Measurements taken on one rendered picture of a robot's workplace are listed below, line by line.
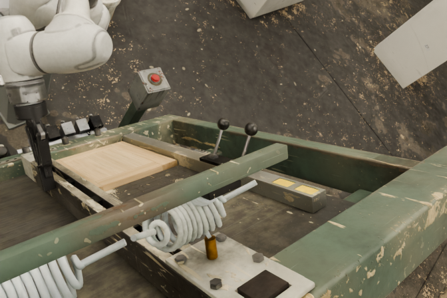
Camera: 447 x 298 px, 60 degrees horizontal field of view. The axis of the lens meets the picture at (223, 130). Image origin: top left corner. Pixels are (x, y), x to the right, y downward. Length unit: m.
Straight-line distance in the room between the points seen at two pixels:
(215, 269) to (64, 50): 0.61
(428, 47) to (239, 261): 4.32
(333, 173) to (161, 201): 0.79
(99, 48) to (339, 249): 0.66
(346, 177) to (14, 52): 0.89
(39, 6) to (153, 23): 1.62
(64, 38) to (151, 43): 2.24
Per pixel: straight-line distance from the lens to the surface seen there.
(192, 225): 0.51
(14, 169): 1.52
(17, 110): 1.09
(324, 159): 1.15
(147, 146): 1.45
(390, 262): 0.66
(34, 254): 0.38
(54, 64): 0.99
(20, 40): 1.04
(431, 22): 4.69
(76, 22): 0.98
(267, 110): 3.34
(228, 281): 0.53
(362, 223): 0.66
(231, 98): 3.20
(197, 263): 0.57
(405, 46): 4.83
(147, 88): 1.75
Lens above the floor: 2.32
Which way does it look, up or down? 51 degrees down
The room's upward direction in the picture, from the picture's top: 46 degrees clockwise
